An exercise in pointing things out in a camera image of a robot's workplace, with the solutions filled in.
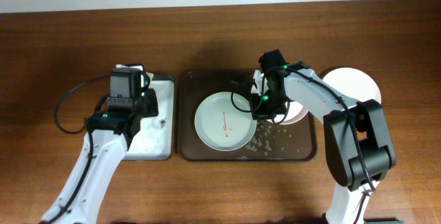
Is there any pink plate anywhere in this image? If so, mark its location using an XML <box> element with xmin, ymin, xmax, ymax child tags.
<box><xmin>250</xmin><ymin>70</ymin><xmax>308</xmax><ymax>125</ymax></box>

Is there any grey-green plate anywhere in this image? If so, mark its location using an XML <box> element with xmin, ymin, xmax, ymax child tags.
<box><xmin>194</xmin><ymin>92</ymin><xmax>257</xmax><ymax>152</ymax></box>

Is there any cream white plate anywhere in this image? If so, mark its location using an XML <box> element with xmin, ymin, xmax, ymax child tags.
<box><xmin>323</xmin><ymin>68</ymin><xmax>382</xmax><ymax>103</ymax></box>

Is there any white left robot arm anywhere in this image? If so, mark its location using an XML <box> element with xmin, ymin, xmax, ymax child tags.
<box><xmin>41</xmin><ymin>64</ymin><xmax>158</xmax><ymax>223</ymax></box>

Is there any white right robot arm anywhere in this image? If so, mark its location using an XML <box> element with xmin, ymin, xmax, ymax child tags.
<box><xmin>249</xmin><ymin>50</ymin><xmax>397</xmax><ymax>223</ymax></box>

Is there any brown large tray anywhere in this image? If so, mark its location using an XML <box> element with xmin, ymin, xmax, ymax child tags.
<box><xmin>176</xmin><ymin>69</ymin><xmax>317</xmax><ymax>162</ymax></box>

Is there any white cloth in tray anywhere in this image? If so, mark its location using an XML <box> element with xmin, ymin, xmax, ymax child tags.
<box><xmin>123</xmin><ymin>79</ymin><xmax>173</xmax><ymax>159</ymax></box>

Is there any black small tray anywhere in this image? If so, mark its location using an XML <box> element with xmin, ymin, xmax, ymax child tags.
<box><xmin>122</xmin><ymin>74</ymin><xmax>176</xmax><ymax>161</ymax></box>

